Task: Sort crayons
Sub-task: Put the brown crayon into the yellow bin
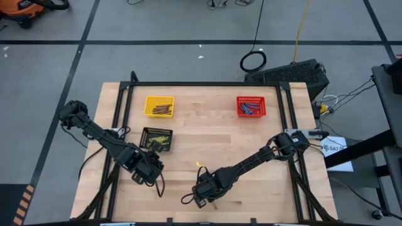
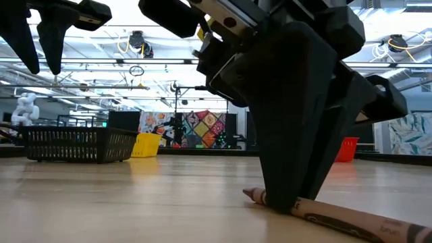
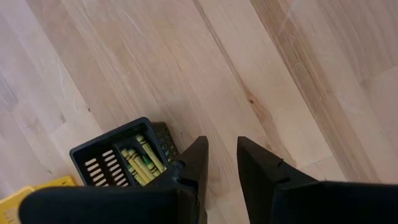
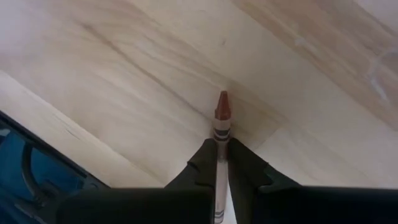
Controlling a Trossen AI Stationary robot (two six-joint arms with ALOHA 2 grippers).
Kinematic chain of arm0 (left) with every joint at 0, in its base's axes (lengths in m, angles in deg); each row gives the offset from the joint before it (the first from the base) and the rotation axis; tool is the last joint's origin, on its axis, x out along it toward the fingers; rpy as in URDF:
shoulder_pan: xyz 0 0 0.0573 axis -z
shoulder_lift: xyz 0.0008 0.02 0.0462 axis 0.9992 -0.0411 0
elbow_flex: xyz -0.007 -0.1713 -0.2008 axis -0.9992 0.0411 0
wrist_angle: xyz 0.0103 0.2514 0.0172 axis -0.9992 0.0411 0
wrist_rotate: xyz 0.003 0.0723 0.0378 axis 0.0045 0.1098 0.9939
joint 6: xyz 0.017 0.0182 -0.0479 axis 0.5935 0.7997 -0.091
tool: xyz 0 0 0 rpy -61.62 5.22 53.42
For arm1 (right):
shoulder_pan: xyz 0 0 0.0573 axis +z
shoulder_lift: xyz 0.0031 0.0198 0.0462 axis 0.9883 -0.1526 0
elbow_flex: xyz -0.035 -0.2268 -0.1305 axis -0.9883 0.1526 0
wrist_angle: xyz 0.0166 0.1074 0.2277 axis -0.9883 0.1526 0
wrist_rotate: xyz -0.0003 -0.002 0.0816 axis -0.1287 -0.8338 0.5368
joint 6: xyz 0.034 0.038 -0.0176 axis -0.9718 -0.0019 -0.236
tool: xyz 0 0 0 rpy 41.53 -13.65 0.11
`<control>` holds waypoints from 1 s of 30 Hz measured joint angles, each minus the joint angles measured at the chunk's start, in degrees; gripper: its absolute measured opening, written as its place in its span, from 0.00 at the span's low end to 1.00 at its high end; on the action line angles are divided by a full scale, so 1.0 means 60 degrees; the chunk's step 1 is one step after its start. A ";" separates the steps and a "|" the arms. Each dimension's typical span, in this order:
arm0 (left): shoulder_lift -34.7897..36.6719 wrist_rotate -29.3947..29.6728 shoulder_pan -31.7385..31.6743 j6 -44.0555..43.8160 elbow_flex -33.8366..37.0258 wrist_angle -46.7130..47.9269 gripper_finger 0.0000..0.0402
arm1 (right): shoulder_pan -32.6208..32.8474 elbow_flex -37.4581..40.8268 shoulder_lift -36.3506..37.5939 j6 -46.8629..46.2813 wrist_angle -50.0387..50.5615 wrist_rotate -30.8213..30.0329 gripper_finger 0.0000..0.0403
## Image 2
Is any brown crayon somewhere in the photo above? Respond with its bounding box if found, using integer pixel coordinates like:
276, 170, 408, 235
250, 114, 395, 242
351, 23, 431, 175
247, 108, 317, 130
242, 186, 432, 243

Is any red plastic basket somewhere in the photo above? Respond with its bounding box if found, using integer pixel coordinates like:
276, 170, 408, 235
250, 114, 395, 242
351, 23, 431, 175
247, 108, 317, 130
335, 136, 360, 163

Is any black metal frame rig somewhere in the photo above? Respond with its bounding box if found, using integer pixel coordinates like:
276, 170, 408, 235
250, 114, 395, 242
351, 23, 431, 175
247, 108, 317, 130
173, 84, 230, 149

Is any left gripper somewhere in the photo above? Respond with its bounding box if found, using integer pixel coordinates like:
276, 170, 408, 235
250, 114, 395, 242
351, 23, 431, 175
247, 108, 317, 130
0, 0, 113, 76

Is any white building column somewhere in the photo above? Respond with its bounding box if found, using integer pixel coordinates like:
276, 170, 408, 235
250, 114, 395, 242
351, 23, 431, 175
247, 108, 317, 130
236, 107, 248, 149

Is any black partition board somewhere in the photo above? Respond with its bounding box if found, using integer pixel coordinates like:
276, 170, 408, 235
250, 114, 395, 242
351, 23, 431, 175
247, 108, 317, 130
350, 121, 375, 153

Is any black plastic basket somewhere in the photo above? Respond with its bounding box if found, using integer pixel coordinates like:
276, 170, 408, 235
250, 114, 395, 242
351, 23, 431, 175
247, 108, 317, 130
20, 126, 138, 165

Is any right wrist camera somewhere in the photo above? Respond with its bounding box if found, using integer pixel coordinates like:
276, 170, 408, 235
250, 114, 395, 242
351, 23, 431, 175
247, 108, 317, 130
192, 32, 250, 109

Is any colourful patchwork quilt panel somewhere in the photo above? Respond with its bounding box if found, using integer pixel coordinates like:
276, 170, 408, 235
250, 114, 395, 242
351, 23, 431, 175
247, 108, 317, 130
182, 109, 227, 149

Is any white twisted sculpture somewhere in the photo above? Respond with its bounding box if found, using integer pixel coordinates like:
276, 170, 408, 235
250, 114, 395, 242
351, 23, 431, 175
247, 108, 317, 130
10, 92, 41, 126

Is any yellow cable tag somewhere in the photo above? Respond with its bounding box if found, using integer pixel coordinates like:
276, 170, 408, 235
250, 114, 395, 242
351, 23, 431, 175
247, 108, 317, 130
196, 16, 215, 42

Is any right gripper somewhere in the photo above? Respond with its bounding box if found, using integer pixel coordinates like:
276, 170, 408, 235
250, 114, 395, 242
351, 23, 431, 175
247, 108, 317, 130
138, 0, 408, 124

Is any black cabinet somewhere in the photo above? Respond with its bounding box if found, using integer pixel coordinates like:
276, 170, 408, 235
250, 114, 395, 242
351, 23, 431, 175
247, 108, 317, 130
246, 110, 261, 151

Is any black aluminium table frame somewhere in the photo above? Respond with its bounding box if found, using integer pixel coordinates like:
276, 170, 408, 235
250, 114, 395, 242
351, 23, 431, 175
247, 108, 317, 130
0, 144, 432, 165

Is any yellow plastic basket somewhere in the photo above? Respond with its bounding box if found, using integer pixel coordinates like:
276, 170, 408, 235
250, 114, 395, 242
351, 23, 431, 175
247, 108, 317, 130
131, 132, 163, 159

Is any black box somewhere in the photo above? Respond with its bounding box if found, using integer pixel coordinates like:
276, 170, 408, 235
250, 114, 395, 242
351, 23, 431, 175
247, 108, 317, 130
107, 110, 141, 132

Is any leaf pattern panel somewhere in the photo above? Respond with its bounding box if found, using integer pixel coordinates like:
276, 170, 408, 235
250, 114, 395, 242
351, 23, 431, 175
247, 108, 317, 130
387, 112, 432, 156

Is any floral pattern panel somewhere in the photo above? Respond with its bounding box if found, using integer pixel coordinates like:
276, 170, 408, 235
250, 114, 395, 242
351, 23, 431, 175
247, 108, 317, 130
138, 111, 176, 149

